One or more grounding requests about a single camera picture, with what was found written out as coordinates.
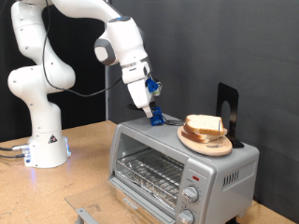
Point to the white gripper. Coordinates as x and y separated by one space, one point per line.
138 93

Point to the spatula with blue grip block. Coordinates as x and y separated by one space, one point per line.
157 118

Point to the glass oven door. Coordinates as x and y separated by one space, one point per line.
102 202

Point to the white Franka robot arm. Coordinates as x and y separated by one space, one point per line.
37 81

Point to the silver toaster oven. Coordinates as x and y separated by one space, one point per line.
202 168

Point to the red oven indicator light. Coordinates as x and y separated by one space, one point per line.
196 178

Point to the silver oven knob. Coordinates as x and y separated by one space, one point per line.
186 216
190 193

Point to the vertical metal pole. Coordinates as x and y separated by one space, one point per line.
107 102

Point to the thin metal pin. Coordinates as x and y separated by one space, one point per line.
219 133

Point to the round wooden board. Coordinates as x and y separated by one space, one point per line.
215 149

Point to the aluminium foil crumb tray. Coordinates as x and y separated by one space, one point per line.
146 188

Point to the black metal bookend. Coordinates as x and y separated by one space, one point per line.
233 99

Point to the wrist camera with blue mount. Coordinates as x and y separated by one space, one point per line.
152 85

